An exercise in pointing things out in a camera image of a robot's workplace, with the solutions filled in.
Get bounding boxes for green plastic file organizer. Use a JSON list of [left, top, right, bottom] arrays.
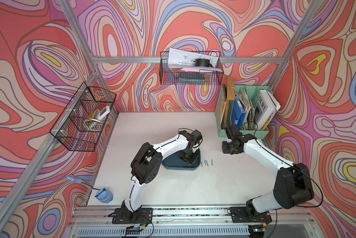
[[215, 85, 272, 139]]

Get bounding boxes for teal plastic storage box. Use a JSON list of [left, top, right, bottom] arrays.
[[162, 149, 201, 171]]

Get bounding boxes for white tube in left basket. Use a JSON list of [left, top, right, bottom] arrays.
[[96, 106, 110, 122]]

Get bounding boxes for brown cardboard folder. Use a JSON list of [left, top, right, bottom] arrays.
[[220, 77, 235, 129]]

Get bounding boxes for white paper sheets in basket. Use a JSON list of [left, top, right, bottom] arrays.
[[167, 48, 223, 72]]

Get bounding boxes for aluminium frame post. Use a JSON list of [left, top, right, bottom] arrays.
[[58, 0, 119, 117], [268, 1, 324, 90]]

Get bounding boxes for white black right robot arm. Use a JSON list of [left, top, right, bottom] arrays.
[[222, 134, 314, 222]]

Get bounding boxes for black wire basket left wall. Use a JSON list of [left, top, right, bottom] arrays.
[[50, 82, 116, 152]]

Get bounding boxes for white book in organizer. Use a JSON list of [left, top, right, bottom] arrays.
[[255, 90, 281, 131]]

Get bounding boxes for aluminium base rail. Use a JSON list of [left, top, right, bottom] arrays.
[[62, 204, 323, 238]]

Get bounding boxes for aluminium frame post left rear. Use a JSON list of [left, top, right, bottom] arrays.
[[58, 0, 119, 117]]

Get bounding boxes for black wire basket rear wall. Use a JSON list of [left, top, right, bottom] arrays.
[[159, 50, 224, 85]]

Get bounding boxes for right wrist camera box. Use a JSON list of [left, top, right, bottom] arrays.
[[225, 124, 242, 140]]

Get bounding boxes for aluminium rear cross bar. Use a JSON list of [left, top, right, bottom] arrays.
[[91, 56, 285, 64]]

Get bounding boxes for blue binder in organizer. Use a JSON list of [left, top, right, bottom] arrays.
[[231, 96, 246, 129]]

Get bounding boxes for black wire basket wall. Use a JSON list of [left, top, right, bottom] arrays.
[[159, 50, 224, 85], [50, 82, 116, 152]]

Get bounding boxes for aluminium frame post right rear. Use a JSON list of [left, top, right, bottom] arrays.
[[268, 1, 324, 90]]

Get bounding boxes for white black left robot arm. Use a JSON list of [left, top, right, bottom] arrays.
[[108, 129, 203, 225]]

